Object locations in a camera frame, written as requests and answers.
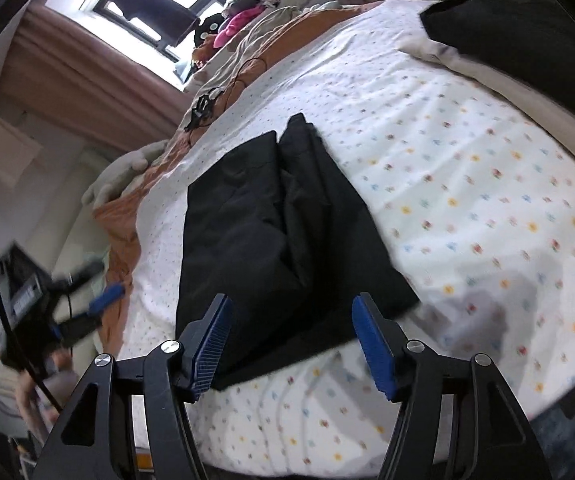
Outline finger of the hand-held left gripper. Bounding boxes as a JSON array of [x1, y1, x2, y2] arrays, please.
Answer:
[[60, 284, 126, 348], [50, 260, 106, 296]]

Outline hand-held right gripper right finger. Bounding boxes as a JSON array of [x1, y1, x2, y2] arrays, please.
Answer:
[[351, 294, 553, 480]]

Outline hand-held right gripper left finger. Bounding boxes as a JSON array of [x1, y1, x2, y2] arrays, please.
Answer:
[[38, 294, 234, 480]]

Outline black jacket with yellow print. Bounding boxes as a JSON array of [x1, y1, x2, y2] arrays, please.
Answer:
[[175, 113, 421, 392]]

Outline brown quilt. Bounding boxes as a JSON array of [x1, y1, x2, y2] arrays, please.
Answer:
[[92, 2, 383, 356]]

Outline grey plush toy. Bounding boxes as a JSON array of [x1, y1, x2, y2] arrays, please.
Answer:
[[82, 141, 168, 206]]

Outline white dotted bed sheet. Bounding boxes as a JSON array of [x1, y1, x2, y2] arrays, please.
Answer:
[[118, 0, 575, 476]]

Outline black plush toy with eyes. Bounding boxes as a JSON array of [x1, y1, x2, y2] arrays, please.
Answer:
[[192, 15, 226, 48]]

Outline dark hanging garment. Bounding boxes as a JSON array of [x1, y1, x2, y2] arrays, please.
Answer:
[[98, 0, 201, 51]]

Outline pink cloth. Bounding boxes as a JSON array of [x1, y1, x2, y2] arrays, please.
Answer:
[[212, 7, 263, 48]]

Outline beige blanket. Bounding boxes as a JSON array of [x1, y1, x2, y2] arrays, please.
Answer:
[[188, 5, 341, 126]]

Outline black cloth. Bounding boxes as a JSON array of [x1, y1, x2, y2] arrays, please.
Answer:
[[420, 0, 575, 81]]

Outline black strap harness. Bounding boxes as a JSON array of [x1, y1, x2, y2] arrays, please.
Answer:
[[186, 87, 226, 131]]

